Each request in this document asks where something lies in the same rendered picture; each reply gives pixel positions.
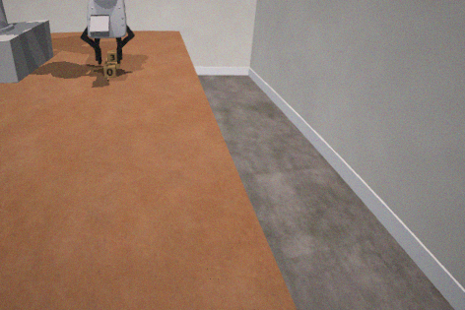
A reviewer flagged tan number cube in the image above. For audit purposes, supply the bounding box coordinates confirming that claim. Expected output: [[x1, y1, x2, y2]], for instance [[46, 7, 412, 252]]
[[107, 50, 117, 63], [103, 64, 116, 78]]

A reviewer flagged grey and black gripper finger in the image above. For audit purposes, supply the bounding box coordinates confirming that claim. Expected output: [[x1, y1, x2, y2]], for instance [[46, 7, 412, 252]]
[[116, 25, 135, 64], [81, 26, 101, 65]]

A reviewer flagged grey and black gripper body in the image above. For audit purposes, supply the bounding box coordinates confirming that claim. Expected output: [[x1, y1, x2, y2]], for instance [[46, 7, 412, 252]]
[[87, 0, 127, 38]]

